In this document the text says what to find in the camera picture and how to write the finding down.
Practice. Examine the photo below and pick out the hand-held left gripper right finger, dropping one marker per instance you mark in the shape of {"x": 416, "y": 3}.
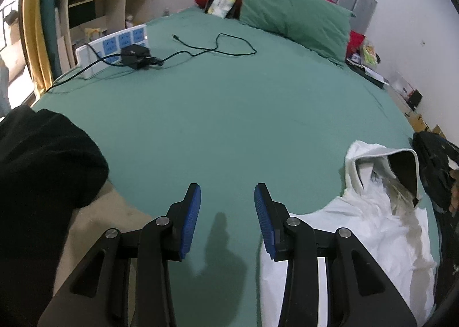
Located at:
{"x": 264, "y": 221}

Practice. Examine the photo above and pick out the green snack packet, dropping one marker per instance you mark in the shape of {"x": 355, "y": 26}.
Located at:
{"x": 370, "y": 54}

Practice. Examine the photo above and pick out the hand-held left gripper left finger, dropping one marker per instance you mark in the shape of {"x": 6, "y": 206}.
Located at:
{"x": 190, "y": 221}

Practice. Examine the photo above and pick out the teal curtain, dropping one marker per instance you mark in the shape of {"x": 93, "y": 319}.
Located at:
{"x": 50, "y": 8}

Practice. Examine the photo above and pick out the black patterned garment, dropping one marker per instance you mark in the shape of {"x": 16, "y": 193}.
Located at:
{"x": 430, "y": 158}

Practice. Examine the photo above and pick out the white power strip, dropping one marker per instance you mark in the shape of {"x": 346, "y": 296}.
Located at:
{"x": 107, "y": 45}

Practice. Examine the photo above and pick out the green pillow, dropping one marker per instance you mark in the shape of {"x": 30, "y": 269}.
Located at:
{"x": 294, "y": 15}

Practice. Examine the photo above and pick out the beige pants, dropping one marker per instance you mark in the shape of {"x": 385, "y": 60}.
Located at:
{"x": 114, "y": 208}

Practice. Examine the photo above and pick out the black power adapter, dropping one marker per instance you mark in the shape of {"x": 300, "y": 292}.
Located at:
{"x": 134, "y": 57}

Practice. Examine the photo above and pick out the green bed sheet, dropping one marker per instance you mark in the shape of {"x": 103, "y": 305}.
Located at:
{"x": 233, "y": 115}

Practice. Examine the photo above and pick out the black cloth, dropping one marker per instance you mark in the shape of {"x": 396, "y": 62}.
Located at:
{"x": 43, "y": 176}

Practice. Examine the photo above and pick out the small black box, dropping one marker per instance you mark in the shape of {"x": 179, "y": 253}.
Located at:
{"x": 415, "y": 99}

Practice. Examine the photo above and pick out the white hoodie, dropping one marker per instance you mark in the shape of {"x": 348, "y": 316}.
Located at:
{"x": 376, "y": 241}

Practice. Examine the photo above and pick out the window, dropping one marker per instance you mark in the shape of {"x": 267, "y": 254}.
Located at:
{"x": 10, "y": 25}

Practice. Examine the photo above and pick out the black tablet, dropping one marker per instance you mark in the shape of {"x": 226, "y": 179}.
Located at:
{"x": 224, "y": 0}

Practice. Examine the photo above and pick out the yellow curtain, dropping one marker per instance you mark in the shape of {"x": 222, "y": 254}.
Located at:
{"x": 34, "y": 25}

